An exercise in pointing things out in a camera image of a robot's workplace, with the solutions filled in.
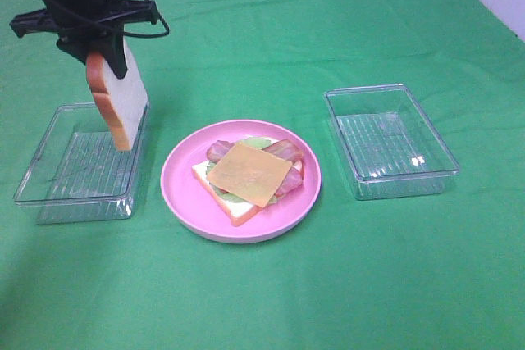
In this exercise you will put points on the pink round plate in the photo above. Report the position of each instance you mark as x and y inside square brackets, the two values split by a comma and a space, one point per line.
[198, 211]

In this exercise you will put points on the bacon strip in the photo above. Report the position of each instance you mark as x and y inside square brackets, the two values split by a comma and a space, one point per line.
[293, 182]
[283, 149]

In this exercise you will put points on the bread slice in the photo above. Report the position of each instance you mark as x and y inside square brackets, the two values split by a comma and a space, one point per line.
[121, 102]
[239, 213]

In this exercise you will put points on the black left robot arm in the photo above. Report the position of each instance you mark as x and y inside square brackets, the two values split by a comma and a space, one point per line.
[93, 7]

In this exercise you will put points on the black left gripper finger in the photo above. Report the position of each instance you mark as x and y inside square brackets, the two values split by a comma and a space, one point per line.
[79, 48]
[112, 49]

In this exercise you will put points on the yellow cheese slice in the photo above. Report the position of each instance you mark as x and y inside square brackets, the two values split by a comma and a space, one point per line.
[254, 175]

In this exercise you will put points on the left clear plastic tray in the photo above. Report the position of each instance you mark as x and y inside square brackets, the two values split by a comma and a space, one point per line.
[76, 174]

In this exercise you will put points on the clear plastic tray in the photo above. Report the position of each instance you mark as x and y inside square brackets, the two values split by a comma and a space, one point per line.
[76, 174]
[388, 146]

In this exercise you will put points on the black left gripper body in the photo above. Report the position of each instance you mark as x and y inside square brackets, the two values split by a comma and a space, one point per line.
[63, 21]

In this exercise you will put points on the right clear plastic tray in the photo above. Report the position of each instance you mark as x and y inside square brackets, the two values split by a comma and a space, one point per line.
[388, 146]

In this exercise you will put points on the green tablecloth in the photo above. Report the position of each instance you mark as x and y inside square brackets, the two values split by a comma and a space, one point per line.
[434, 272]

